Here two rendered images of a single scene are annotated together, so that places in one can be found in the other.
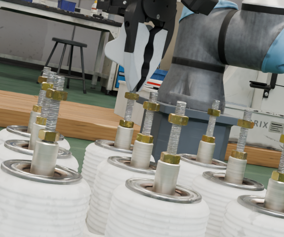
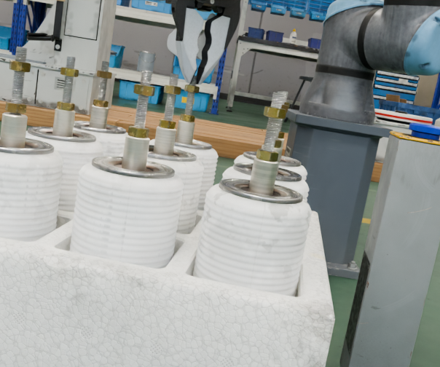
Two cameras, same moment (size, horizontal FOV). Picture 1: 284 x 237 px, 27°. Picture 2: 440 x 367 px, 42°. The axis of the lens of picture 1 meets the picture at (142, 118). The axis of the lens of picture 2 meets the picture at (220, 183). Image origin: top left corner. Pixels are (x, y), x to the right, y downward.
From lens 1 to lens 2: 29 cm
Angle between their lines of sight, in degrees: 19
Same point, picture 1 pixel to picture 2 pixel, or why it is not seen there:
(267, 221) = (229, 200)
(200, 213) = (151, 188)
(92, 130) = not seen: hidden behind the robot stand
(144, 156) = (162, 142)
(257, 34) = (395, 30)
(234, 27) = (374, 25)
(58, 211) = (2, 178)
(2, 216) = not seen: outside the picture
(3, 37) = (263, 80)
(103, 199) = not seen: hidden behind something
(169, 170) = (132, 144)
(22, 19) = (280, 62)
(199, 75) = (339, 81)
